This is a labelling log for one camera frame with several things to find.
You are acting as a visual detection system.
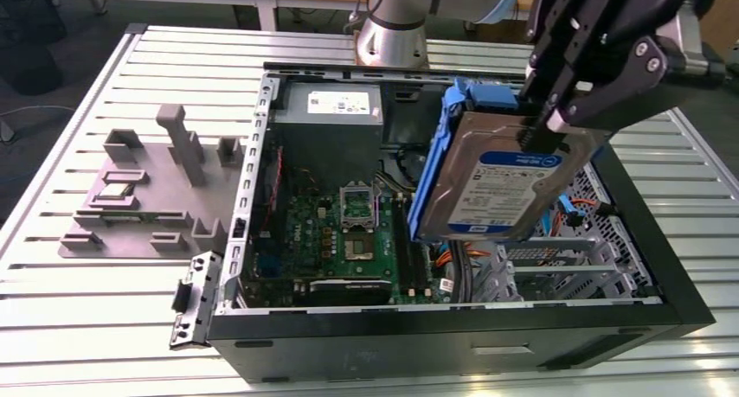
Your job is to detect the red black twisted wire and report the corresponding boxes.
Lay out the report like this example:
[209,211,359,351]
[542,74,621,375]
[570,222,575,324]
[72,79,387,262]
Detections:
[259,148,286,236]

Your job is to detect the black office chair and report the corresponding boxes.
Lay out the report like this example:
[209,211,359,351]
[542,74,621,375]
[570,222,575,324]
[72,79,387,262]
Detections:
[0,0,68,95]

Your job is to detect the disk power wire black connector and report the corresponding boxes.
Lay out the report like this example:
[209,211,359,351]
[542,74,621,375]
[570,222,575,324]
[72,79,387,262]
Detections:
[577,200,618,220]

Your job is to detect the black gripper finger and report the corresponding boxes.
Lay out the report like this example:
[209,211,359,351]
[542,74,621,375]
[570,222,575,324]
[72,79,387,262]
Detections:
[519,0,571,106]
[519,24,675,154]

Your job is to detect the metal socket cover frame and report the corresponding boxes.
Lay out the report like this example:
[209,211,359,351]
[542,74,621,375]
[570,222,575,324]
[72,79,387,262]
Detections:
[338,181,382,234]

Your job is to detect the hard disk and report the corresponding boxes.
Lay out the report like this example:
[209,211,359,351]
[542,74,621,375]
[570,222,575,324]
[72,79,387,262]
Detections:
[406,79,607,245]

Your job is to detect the blue expansion slot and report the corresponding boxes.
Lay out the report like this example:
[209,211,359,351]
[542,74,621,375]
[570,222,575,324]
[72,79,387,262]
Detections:
[259,253,283,279]

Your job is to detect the grey parts rack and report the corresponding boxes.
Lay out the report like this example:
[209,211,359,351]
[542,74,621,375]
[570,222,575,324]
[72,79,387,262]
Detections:
[56,105,247,259]

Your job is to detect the CPU socket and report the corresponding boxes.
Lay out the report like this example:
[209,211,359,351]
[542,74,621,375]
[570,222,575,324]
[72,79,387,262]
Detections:
[341,234,383,263]

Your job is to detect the green motherboard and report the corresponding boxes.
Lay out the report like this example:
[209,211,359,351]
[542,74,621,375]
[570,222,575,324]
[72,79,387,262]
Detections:
[242,184,458,305]

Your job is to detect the grey power supply unit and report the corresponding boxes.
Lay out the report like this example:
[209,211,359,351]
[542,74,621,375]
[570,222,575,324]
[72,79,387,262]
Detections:
[271,81,386,190]

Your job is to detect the blue plastic drive latch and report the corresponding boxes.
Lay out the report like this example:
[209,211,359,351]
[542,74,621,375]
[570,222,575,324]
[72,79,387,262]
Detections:
[465,81,521,112]

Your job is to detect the orange yellow wire bundle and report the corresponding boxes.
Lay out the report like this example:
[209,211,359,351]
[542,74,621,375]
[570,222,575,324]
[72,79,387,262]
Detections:
[433,245,493,269]

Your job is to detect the green RAM stick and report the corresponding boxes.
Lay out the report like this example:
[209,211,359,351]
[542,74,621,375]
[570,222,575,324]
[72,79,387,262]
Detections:
[98,213,161,225]

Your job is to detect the black case fan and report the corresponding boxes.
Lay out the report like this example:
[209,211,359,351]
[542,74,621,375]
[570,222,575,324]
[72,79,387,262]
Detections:
[251,148,289,242]

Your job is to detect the blue data wire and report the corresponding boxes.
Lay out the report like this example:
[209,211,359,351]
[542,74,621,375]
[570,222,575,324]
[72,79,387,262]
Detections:
[557,195,585,232]

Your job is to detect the thin coloured fan wires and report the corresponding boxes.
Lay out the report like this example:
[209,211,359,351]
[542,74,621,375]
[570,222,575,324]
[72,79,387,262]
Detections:
[290,166,318,195]

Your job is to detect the silver CPU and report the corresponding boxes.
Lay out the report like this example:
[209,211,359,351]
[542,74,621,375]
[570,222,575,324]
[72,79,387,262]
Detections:
[98,182,138,199]

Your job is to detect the silver disk bay cage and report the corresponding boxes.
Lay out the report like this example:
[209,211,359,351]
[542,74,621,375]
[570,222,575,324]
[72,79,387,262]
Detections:
[495,236,659,303]

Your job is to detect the black open PC case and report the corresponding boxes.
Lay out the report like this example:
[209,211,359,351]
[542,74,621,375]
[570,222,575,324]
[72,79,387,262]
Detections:
[167,61,718,383]

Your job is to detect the black graphics card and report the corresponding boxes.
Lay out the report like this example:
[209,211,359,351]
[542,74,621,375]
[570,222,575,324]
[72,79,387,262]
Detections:
[294,278,394,307]

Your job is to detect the hinged expansion card bracket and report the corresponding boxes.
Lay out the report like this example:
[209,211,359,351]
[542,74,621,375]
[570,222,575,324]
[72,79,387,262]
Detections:
[167,249,225,350]

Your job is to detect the thick black cable bundle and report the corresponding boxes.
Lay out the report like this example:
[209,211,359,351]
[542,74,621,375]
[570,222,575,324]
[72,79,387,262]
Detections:
[451,240,482,303]

